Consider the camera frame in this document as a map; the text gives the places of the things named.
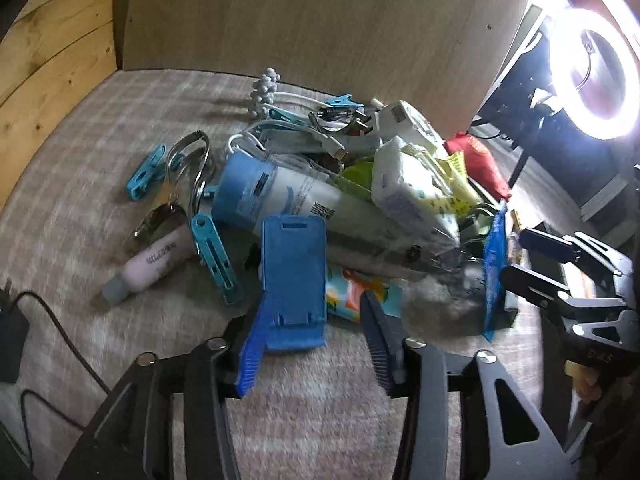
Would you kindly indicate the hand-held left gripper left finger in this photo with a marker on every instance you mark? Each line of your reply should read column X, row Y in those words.
column 247, row 360

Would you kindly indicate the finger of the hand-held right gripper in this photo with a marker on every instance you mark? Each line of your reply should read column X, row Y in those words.
column 545, row 242
column 530, row 285

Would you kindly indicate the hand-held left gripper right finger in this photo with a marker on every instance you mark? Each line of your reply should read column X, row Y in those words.
column 380, row 345

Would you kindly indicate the blue plastic package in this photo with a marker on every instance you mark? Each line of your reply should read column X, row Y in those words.
column 495, row 270

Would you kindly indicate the colourful printed tube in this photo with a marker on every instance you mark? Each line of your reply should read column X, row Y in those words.
column 350, row 295

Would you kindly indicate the black container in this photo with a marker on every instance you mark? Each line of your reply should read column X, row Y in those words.
column 555, row 410

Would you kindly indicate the blue phone stand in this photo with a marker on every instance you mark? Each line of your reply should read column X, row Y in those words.
column 295, row 270

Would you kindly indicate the red bag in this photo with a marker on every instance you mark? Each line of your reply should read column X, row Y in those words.
column 477, row 160

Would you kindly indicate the white tube blue cap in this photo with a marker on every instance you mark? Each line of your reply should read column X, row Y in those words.
column 300, row 200

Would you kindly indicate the large metal clip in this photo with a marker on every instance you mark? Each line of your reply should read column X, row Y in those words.
column 160, row 215

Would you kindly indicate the person's right hand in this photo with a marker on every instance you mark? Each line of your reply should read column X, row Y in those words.
column 585, row 386

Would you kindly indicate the black tripod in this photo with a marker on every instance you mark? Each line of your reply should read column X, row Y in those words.
column 522, row 165

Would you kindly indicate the teal clothes peg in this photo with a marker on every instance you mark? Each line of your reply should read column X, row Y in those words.
column 145, row 172
column 345, row 102
column 215, row 255
column 280, row 115

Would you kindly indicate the small pale lotion bottle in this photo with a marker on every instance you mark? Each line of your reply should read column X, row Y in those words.
column 150, row 262

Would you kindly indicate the white patterned tissue pack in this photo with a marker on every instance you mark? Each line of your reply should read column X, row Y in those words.
column 400, row 185

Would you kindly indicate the white plug adapter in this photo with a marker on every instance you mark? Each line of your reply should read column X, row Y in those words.
column 405, row 120

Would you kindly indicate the large plywood board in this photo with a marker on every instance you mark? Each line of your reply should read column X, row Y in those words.
column 325, row 25

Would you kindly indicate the pine wood board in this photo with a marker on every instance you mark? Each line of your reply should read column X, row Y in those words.
column 40, row 60

